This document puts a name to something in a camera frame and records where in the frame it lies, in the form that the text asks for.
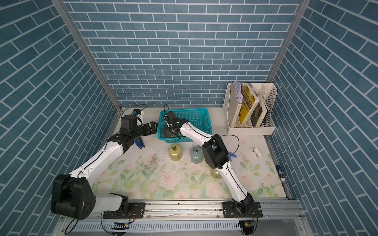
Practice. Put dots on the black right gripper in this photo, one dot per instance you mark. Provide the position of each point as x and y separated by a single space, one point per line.
167 132

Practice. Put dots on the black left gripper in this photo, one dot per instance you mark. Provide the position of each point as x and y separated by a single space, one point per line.
153 129

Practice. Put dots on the yellow-green tea canister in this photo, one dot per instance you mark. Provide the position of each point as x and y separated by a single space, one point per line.
215 174
175 152

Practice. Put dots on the teal plastic basket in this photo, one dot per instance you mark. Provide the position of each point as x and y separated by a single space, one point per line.
198 117

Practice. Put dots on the grey-blue tea canister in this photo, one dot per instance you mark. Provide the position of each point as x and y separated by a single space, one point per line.
197 155

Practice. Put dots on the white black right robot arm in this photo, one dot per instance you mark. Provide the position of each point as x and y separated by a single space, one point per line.
216 157

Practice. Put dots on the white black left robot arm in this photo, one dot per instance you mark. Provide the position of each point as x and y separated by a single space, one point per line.
72 194

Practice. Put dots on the blue plastic clip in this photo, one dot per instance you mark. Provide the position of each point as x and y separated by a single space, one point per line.
231 156

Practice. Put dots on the white binder with papers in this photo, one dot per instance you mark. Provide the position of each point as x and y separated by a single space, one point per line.
237 103

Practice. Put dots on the yellow cover book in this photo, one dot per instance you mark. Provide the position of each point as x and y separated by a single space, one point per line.
250 100

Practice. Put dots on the dark cover book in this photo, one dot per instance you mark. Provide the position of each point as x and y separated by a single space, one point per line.
259 113

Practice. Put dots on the small white object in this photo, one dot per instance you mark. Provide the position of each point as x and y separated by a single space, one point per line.
257 152

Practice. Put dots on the white perforated file holder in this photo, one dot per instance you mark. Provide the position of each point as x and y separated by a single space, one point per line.
267 92

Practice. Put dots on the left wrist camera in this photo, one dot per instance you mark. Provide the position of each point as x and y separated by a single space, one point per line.
138 112

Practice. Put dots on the aluminium front rail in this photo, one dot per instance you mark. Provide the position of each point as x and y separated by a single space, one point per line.
160 210

